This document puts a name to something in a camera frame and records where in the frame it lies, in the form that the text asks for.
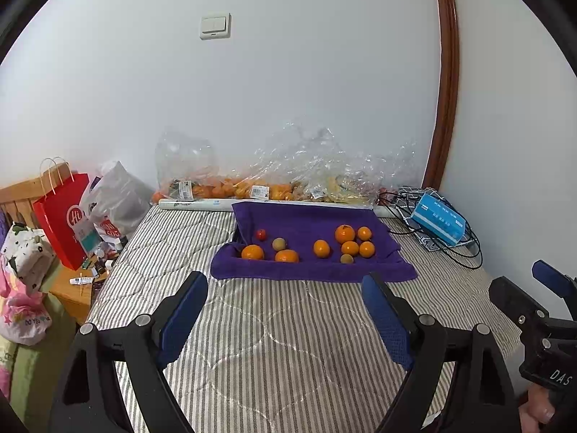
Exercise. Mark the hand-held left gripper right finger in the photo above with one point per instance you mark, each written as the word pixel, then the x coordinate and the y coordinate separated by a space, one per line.
pixel 387 320

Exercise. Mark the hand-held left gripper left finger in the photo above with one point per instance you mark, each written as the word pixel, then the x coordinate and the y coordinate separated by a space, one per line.
pixel 180 320

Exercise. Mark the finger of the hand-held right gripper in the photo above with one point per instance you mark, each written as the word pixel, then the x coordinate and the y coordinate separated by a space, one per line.
pixel 514 297
pixel 552 277

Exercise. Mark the yellow-green plum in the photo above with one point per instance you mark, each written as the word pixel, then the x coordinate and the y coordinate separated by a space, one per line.
pixel 346 259
pixel 279 244

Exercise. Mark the small tangerine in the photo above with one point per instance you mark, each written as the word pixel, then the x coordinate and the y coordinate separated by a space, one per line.
pixel 364 233
pixel 367 249
pixel 350 248
pixel 252 252

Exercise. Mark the large stemmed tangerine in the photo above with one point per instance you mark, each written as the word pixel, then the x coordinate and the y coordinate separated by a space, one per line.
pixel 345 233

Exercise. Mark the oval orange loquat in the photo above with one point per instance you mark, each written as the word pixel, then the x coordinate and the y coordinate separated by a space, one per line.
pixel 322 248

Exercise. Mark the red cherry tomato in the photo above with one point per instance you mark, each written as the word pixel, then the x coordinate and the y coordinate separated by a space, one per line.
pixel 260 234

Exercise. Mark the purple towel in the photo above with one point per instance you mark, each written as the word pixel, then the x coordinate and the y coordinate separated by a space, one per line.
pixel 297 223

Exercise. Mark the person's right hand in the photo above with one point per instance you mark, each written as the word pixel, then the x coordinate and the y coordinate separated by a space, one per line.
pixel 536 408

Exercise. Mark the blue tissue box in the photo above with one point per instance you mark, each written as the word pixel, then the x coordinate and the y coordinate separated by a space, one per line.
pixel 439 223

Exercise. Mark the white tube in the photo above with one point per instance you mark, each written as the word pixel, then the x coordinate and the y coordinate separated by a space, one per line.
pixel 81 281

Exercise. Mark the wooden nightstand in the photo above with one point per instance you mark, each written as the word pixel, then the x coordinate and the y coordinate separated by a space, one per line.
pixel 74 297

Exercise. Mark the white bag with red logo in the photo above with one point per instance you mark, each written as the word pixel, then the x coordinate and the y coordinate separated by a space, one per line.
pixel 108 230

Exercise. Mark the white printed roll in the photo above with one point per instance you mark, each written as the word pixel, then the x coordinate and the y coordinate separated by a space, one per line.
pixel 194 204

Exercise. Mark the grey white plastic bag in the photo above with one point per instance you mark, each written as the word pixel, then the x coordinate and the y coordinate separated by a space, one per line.
pixel 121 198

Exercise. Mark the clear bag of yellow produce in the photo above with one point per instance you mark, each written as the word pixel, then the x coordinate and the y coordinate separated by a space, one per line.
pixel 347 185

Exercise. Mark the clear bag of leafy tangerines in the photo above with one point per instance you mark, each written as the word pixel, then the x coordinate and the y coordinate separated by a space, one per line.
pixel 185 167

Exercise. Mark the clear bag of brown produce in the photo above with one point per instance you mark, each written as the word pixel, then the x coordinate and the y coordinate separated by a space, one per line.
pixel 306 189

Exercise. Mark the red paper shopping bag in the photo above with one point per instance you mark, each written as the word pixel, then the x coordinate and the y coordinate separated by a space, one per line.
pixel 61 221

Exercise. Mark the clear bag of small oranges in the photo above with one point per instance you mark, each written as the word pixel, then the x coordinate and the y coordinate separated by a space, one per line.
pixel 257 185

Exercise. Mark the light green bedsheet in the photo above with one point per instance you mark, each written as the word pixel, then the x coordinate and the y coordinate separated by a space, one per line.
pixel 31 370

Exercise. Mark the pink printed blanket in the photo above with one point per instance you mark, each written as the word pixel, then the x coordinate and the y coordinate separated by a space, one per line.
pixel 20 315

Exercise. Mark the white green-print pillow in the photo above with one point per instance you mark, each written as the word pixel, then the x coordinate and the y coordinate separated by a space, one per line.
pixel 25 248

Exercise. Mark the wooden headboard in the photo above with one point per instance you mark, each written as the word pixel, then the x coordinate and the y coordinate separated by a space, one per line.
pixel 22 189

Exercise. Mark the brown wooden door frame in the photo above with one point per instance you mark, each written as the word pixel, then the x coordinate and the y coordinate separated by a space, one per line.
pixel 446 76

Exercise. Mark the white light switch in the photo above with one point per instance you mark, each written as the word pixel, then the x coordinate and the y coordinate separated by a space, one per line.
pixel 215 26

